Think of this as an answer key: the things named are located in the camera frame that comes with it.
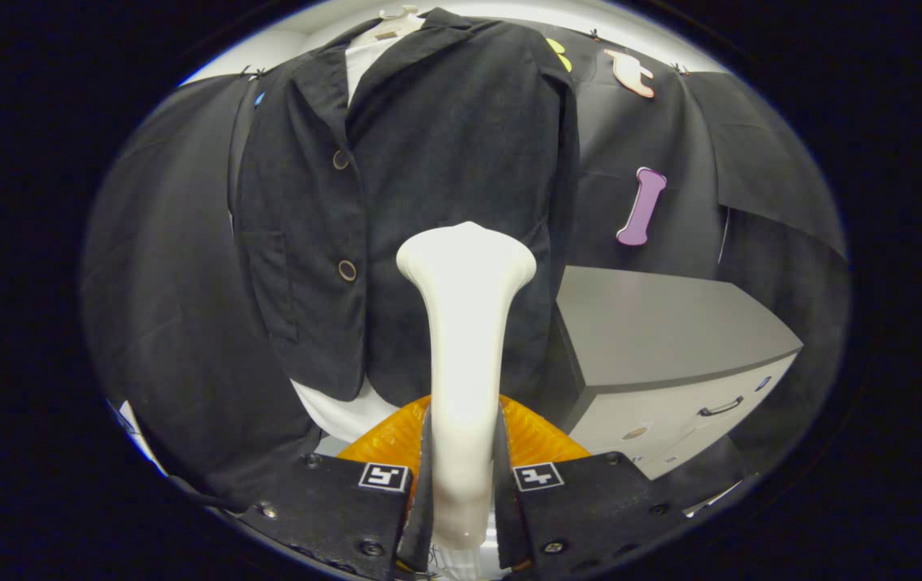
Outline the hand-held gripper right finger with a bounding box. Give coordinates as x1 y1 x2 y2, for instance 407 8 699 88
495 395 691 578

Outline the black jacket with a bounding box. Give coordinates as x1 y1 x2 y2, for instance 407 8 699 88
227 8 582 404

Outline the white plastic hanger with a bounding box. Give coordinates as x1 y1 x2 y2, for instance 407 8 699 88
352 4 426 41

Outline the grey and white cabinet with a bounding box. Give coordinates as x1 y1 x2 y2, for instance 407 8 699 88
541 266 804 482

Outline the black backdrop cloth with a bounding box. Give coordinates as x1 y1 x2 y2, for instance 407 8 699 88
81 16 850 517

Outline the black cabinet drawer handle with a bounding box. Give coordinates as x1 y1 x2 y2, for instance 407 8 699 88
698 395 745 418

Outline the white shirt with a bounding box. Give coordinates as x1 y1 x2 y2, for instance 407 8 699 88
291 36 423 445

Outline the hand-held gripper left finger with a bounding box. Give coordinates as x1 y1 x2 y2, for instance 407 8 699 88
241 395 435 581

